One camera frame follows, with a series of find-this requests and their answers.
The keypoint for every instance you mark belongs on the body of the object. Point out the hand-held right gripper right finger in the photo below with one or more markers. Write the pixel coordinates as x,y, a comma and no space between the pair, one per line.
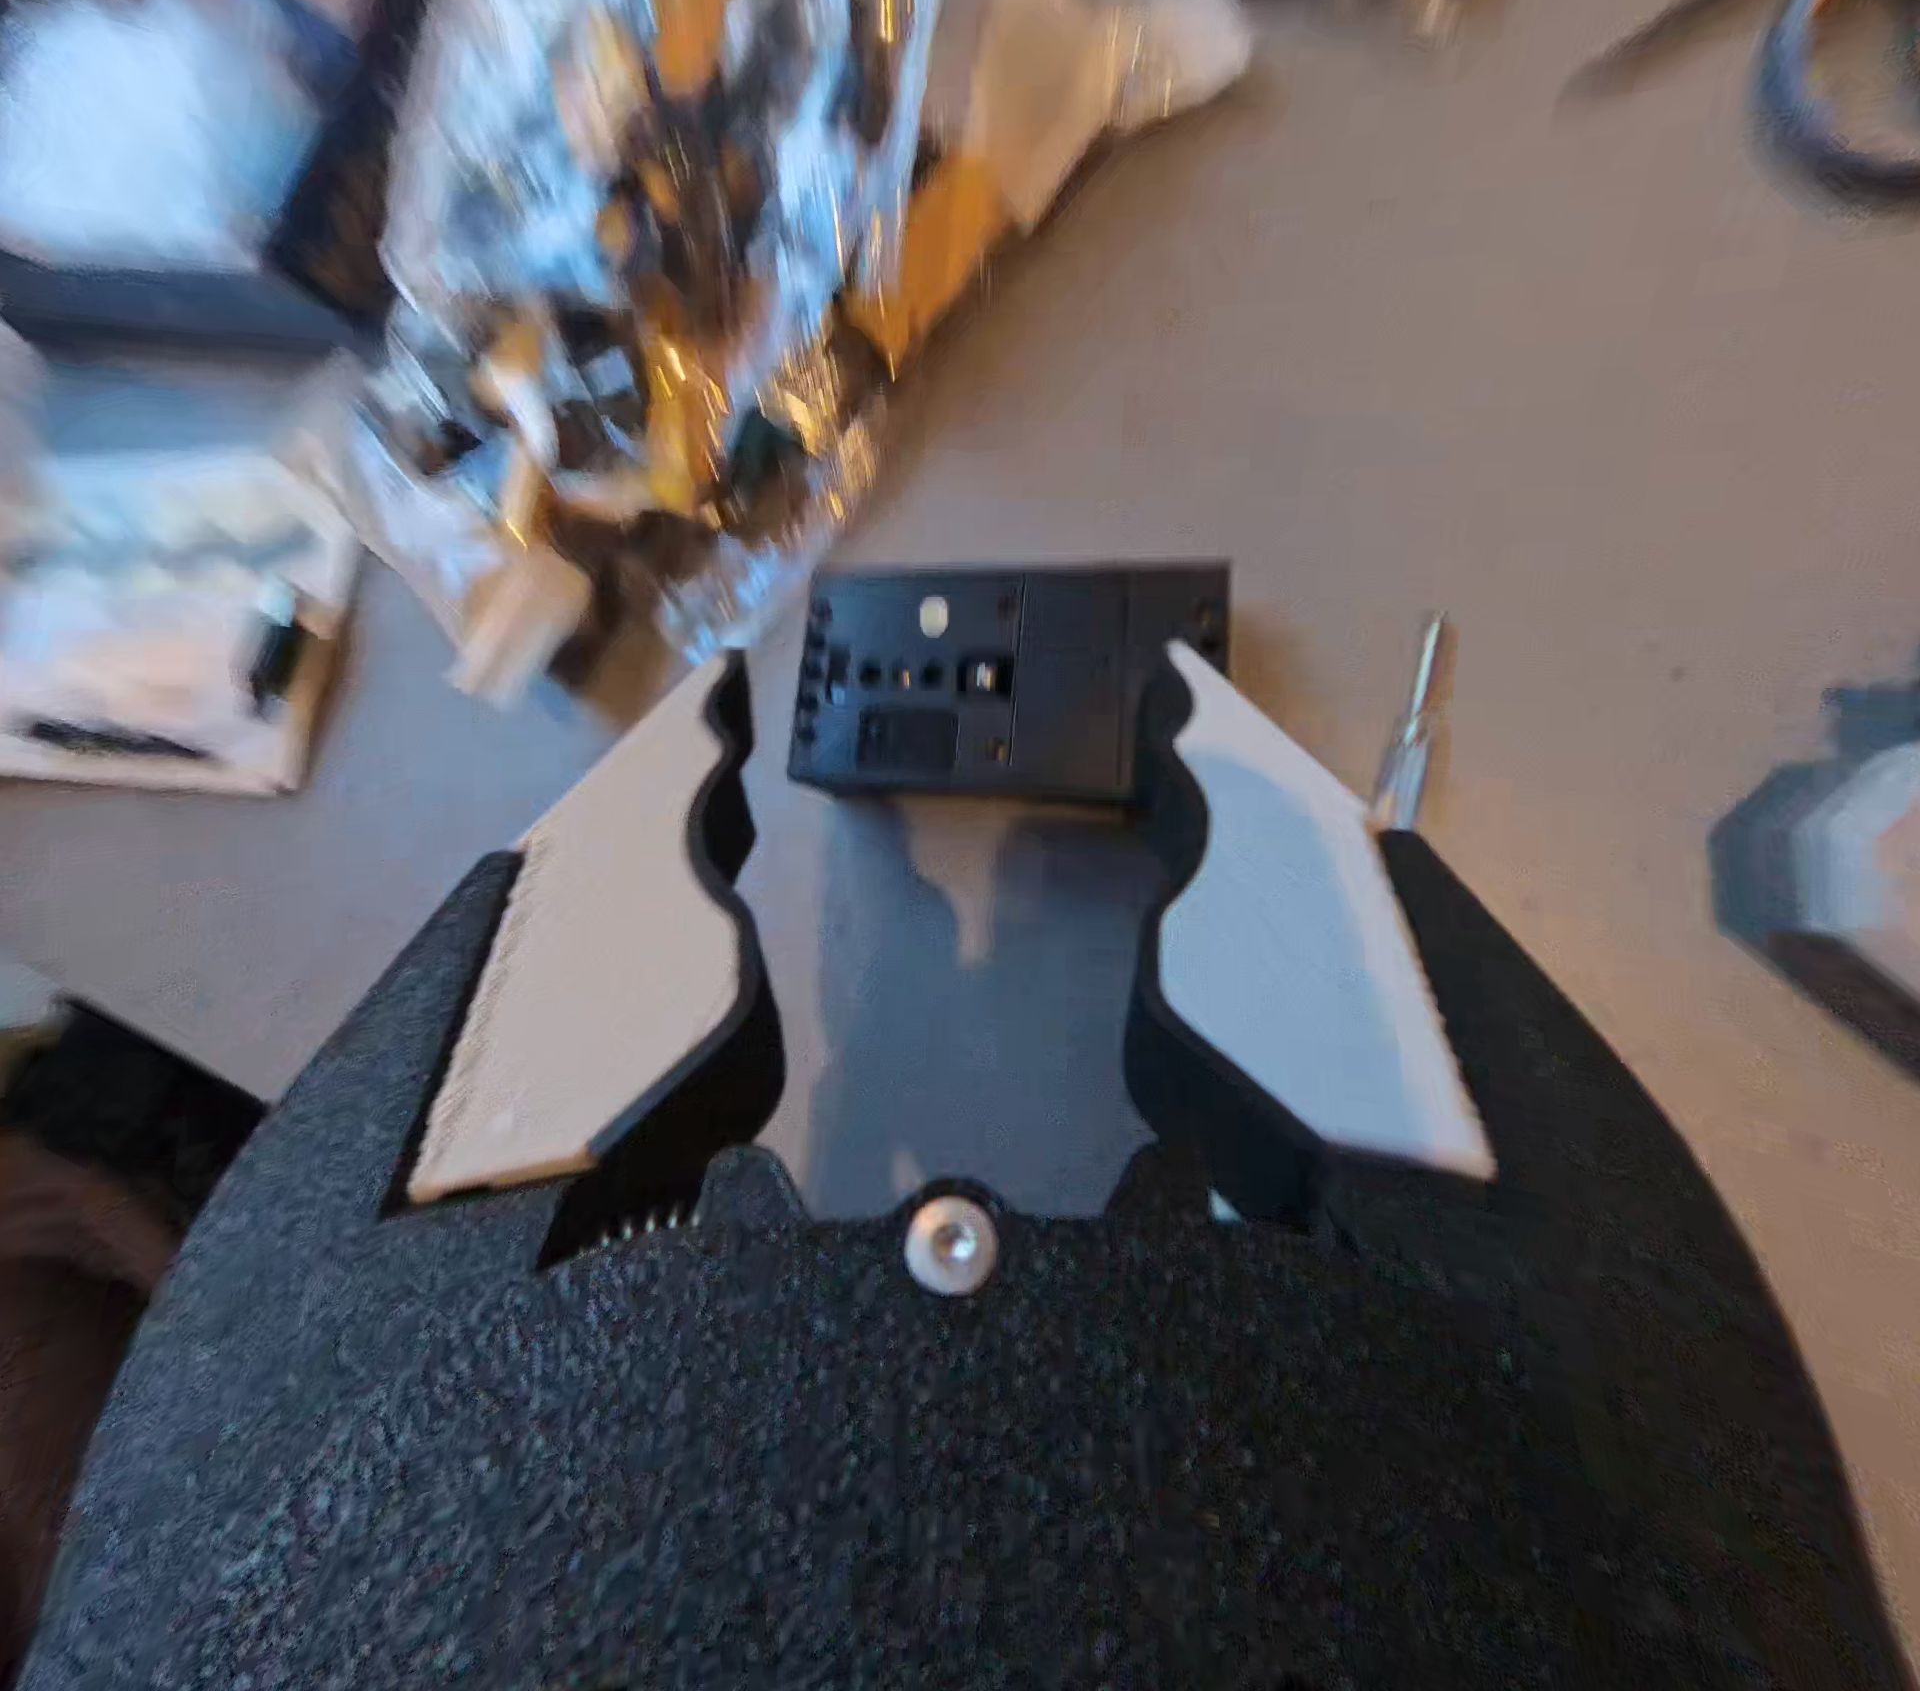
1305,972

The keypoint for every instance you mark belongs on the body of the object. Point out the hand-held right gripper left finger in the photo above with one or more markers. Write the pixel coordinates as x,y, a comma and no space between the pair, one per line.
601,972

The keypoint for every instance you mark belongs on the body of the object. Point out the black drive box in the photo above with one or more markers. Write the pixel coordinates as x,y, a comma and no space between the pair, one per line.
1020,686

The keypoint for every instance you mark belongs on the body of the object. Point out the blue-cover instruction booklet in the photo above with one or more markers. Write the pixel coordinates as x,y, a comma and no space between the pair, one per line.
151,612

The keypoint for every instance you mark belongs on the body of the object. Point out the grey desk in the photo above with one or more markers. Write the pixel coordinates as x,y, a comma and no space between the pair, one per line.
1424,371

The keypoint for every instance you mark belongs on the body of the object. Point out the small silver metal tool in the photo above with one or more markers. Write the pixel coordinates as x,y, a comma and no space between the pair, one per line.
1411,732

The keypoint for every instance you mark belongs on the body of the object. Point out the clear bag yellow blue parts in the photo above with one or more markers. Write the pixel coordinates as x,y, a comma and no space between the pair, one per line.
601,221

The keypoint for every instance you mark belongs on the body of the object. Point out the clear bag yellow leaflet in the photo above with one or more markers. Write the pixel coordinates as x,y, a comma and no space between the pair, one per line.
960,221

